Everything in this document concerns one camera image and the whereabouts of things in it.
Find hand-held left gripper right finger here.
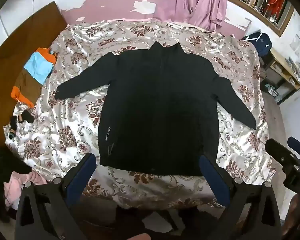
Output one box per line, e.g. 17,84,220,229
197,154,282,240

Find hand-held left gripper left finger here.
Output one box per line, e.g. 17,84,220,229
15,152,97,240

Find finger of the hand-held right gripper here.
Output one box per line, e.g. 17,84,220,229
287,136,300,161
265,138,299,173

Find black jacket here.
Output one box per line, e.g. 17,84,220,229
54,41,257,177

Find pink clothes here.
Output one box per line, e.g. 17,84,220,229
4,171,48,210

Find black clothes pile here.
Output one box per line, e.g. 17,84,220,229
0,147,32,220

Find teal white box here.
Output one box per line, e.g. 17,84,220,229
266,84,280,97

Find floral satin bed cover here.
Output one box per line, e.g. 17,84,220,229
4,20,277,209

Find stack of books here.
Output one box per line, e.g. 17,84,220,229
285,56,300,77

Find light wooden shelf desk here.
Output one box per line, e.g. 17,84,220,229
261,49,300,105

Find small dark object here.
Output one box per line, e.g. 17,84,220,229
9,116,18,132
21,109,35,123

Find dark blue backpack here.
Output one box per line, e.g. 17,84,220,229
241,31,273,55

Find orange blue brown pillow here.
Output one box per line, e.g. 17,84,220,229
11,47,57,108

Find brown wooden headboard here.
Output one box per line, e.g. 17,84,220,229
0,1,68,140

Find pink curtain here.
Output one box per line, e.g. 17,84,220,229
190,0,228,32
154,0,208,23

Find white wall paper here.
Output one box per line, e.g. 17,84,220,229
291,34,300,55

